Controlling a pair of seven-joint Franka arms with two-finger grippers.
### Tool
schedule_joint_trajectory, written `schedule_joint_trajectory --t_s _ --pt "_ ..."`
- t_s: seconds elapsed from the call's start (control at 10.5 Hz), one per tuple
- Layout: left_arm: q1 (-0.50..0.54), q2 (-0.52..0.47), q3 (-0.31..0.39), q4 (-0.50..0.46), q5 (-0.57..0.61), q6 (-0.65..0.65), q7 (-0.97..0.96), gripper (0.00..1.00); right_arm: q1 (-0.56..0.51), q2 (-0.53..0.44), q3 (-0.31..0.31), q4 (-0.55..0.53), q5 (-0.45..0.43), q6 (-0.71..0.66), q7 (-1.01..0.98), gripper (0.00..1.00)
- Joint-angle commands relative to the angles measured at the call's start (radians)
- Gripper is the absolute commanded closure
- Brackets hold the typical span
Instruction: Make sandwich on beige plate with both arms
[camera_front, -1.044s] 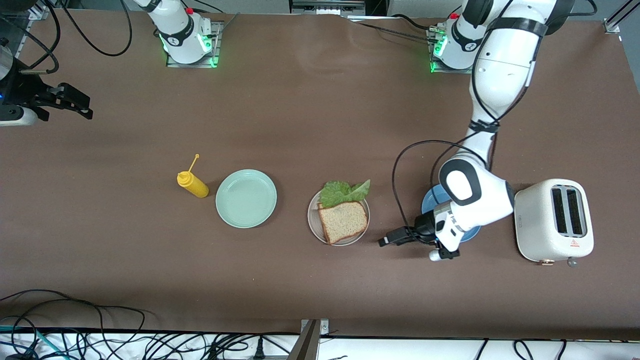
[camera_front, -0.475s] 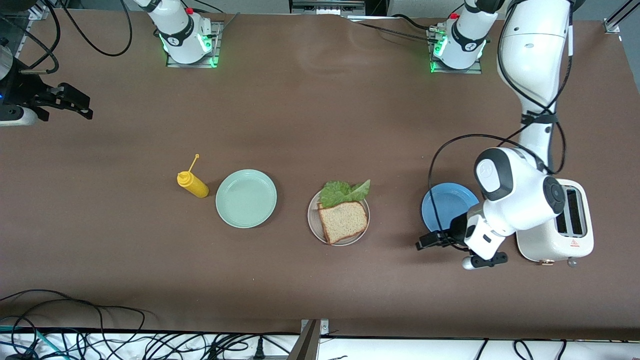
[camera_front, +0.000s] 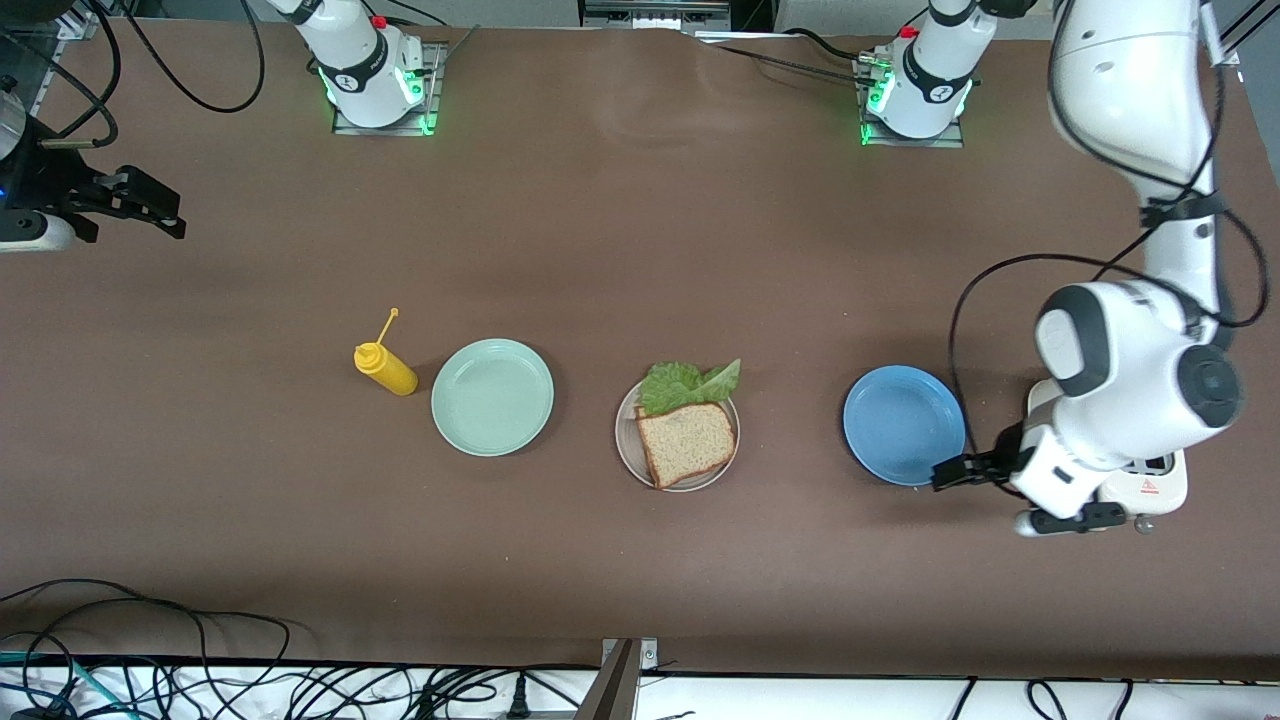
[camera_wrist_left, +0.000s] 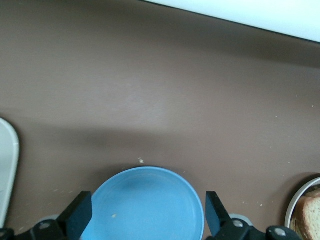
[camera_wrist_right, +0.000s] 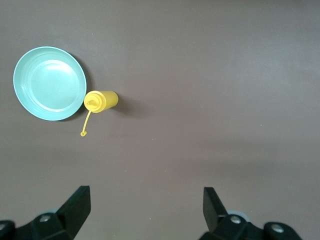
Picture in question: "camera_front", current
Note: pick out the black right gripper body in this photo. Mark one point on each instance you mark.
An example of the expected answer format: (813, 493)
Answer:
(48, 186)

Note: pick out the dark-crust bread slice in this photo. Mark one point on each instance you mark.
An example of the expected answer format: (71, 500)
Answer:
(685, 443)

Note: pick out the green lettuce leaf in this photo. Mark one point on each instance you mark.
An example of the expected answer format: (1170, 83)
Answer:
(690, 385)

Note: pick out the yellow mustard squeeze bottle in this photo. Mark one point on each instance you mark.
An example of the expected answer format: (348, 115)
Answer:
(390, 372)

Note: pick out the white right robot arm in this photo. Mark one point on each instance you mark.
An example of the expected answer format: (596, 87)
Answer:
(360, 70)

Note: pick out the blue plate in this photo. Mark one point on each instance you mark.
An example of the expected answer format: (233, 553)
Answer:
(905, 425)

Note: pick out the beige plate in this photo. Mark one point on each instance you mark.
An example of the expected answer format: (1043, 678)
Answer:
(628, 450)

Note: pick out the mint green plate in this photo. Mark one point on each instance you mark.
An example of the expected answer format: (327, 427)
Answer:
(492, 398)

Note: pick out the white two-slot toaster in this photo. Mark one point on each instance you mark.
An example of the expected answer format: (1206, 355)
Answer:
(1150, 490)

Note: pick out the black power plug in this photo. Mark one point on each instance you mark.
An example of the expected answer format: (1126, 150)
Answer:
(517, 700)

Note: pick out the dark equipment box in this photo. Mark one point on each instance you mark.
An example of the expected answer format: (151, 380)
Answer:
(650, 15)

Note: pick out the metal frame enclosure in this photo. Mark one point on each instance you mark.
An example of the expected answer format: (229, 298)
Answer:
(30, 60)

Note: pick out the grey metal post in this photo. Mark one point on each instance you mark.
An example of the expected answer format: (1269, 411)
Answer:
(615, 690)

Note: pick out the aluminium frame profile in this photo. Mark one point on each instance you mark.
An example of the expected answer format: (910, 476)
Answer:
(1225, 45)

